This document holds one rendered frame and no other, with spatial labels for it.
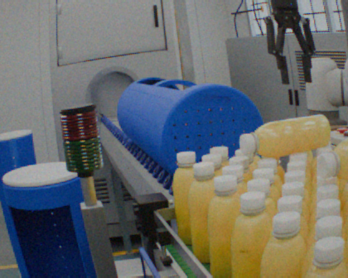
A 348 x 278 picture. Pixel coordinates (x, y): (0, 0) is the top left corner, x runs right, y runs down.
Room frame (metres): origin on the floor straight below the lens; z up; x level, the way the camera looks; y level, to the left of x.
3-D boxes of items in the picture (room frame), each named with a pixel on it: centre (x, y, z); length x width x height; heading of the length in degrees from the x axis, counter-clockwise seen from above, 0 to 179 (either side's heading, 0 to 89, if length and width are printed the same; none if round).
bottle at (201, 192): (0.95, -0.05, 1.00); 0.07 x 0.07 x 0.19
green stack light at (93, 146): (0.76, 0.14, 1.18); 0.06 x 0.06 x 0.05
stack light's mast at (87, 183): (0.76, 0.14, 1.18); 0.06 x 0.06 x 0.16
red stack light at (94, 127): (0.76, 0.14, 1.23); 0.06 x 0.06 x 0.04
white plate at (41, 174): (1.35, 0.40, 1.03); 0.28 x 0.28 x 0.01
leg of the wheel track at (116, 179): (3.18, 0.40, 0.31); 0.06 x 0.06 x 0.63; 13
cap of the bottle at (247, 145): (0.93, -0.14, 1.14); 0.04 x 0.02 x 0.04; 14
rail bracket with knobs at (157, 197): (1.13, 0.06, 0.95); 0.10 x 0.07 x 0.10; 103
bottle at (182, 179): (1.07, -0.02, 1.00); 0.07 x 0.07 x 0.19
